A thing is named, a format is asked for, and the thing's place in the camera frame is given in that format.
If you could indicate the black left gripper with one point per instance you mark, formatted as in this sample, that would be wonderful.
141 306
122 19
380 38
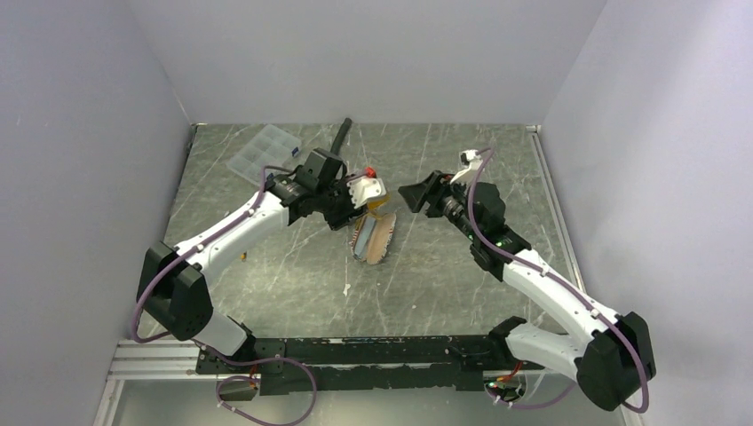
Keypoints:
348 213

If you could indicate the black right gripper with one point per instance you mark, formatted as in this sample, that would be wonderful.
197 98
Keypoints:
416 195

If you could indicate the orange transparent safety glasses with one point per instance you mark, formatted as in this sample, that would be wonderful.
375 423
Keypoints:
374 205

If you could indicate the printed glasses pouch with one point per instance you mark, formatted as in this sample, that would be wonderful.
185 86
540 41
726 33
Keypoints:
372 237

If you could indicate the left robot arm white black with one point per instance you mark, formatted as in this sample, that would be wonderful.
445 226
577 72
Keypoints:
174 282

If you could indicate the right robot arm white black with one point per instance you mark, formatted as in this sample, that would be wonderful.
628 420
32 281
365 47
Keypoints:
607 354

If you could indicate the clear plastic compartment box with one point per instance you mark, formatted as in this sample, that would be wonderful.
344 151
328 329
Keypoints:
271 146

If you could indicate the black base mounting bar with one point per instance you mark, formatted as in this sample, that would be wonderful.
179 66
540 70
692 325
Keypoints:
460 362

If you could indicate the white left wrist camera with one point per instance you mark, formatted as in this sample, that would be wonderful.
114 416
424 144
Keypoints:
365 187

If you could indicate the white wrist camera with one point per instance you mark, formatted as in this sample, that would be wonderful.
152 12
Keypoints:
470 161
365 187

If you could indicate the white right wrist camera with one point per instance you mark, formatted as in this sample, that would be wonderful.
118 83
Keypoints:
470 161

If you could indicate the aluminium frame rail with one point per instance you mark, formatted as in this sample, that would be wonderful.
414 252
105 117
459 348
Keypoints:
156 384

